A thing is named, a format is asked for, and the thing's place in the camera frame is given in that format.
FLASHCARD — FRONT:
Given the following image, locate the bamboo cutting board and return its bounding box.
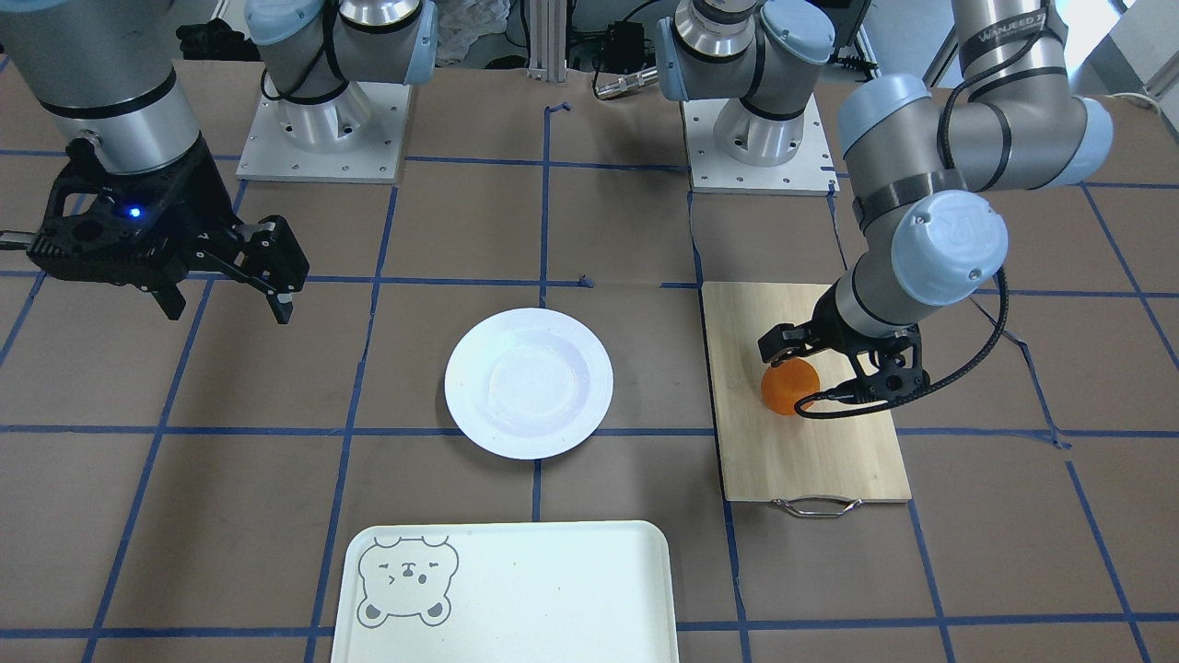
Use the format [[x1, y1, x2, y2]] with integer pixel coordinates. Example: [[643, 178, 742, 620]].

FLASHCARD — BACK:
[[702, 282, 911, 503]]

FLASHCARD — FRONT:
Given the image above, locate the silver cable connector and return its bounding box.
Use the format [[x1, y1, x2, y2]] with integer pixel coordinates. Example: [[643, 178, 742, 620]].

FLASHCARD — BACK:
[[592, 66, 660, 101]]

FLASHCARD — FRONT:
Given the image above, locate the cream bear tray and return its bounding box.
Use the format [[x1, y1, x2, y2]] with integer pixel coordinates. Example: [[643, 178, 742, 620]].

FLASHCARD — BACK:
[[332, 520, 679, 662]]

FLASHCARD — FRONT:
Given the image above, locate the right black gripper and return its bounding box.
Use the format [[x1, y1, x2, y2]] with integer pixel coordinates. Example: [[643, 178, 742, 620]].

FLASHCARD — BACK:
[[26, 138, 310, 324]]

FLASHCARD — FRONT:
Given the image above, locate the orange fruit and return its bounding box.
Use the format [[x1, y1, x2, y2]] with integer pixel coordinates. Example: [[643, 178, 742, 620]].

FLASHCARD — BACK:
[[760, 357, 821, 416]]

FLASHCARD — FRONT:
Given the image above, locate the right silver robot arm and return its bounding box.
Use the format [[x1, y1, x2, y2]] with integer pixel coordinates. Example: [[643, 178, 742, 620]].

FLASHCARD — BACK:
[[4, 1, 439, 324]]

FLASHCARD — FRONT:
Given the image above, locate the white round plate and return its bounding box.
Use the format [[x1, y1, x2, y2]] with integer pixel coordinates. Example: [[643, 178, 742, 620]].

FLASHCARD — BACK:
[[444, 308, 614, 459]]

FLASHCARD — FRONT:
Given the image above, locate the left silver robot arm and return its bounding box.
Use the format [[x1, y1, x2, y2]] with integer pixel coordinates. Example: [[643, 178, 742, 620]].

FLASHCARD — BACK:
[[656, 1, 1115, 419]]

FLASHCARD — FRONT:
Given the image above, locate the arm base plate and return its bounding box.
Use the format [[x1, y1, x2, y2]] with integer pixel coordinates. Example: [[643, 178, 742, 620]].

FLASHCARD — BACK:
[[681, 97, 839, 196], [237, 81, 414, 184]]

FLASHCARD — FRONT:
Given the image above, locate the black power brick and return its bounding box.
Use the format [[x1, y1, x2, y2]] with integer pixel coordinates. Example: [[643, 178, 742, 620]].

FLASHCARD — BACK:
[[599, 21, 646, 73]]

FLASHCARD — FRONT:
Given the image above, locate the aluminium frame post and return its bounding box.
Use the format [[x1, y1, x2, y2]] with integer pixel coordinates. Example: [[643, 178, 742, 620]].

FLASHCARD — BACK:
[[527, 1, 568, 85]]

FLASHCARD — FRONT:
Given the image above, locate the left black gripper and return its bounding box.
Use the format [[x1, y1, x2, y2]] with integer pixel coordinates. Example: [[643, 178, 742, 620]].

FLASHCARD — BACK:
[[757, 285, 929, 403]]

